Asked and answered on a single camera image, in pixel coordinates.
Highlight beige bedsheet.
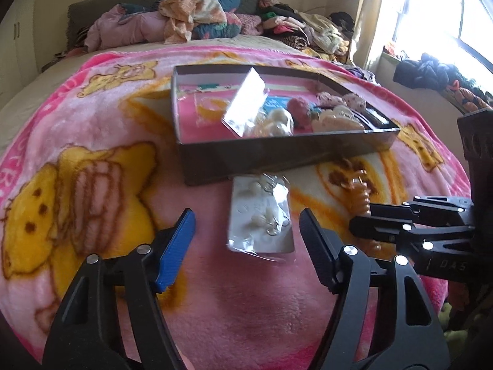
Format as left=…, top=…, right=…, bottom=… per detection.
left=0, top=33, right=347, bottom=109

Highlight cream curtain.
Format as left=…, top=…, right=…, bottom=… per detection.
left=348, top=0, right=411, bottom=70

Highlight pile of mixed clothes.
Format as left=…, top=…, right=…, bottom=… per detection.
left=256, top=0, right=357, bottom=62

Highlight navy floral duvet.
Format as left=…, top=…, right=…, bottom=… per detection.
left=193, top=0, right=247, bottom=41

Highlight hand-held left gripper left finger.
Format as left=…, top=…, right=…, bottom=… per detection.
left=42, top=208, right=197, bottom=370

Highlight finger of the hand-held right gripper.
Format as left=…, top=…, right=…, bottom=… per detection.
left=367, top=196, right=477, bottom=228
left=348, top=215, right=478, bottom=257

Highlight pink knitted cloth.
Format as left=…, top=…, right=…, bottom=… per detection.
left=235, top=13, right=266, bottom=36

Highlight pink printed blanket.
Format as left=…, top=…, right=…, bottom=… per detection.
left=0, top=44, right=472, bottom=370

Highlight cream orange printed cloth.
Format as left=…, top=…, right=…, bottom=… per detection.
left=159, top=0, right=228, bottom=44

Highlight brown cardboard box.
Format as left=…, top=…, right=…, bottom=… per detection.
left=170, top=65, right=401, bottom=186

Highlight dark clothes on windowsill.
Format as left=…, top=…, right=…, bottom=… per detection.
left=393, top=52, right=493, bottom=112

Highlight pink padded jacket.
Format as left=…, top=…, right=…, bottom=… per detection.
left=84, top=4, right=170, bottom=51

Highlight yellow hair tie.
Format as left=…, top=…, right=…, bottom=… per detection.
left=196, top=98, right=232, bottom=126

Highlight cream wardrobe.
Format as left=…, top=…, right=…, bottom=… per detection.
left=0, top=0, right=43, bottom=74

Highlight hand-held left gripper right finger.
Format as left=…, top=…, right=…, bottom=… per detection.
left=298, top=207, right=451, bottom=370

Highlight bagged earrings card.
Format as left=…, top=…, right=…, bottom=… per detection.
left=226, top=173, right=297, bottom=263

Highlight purple clothes heap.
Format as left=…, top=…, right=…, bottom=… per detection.
left=343, top=65, right=376, bottom=83

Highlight blue patterned card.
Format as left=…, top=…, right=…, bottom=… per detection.
left=262, top=94, right=293, bottom=113

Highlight clear bag with white card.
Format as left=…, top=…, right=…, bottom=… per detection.
left=221, top=67, right=270, bottom=137

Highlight pile of clothes on bed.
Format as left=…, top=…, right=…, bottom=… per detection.
left=67, top=0, right=268, bottom=47

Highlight pink knitted hair tie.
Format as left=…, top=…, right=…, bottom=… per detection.
left=288, top=97, right=313, bottom=129

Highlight window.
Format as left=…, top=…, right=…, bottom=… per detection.
left=379, top=0, right=493, bottom=97

